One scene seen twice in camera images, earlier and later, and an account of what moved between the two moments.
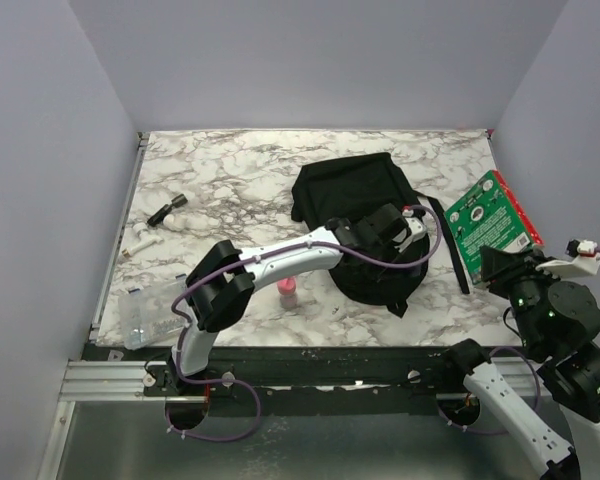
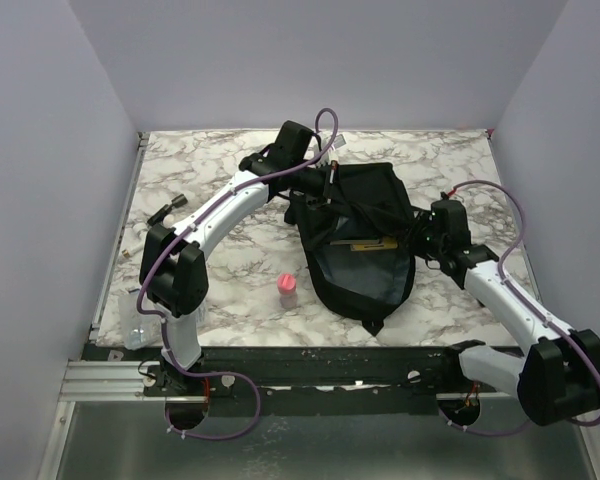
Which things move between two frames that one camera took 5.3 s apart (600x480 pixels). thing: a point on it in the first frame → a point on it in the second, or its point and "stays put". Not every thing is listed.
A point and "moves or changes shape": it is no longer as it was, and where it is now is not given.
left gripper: x=392 y=242 → x=321 y=199
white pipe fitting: x=145 y=239 stays put
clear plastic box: x=146 y=314 stays put
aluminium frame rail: x=102 y=380 stays put
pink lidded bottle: x=287 y=291 stays put
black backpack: x=324 y=191 moves or changes shape
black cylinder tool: x=157 y=217 stays put
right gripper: x=496 y=262 → x=423 y=221
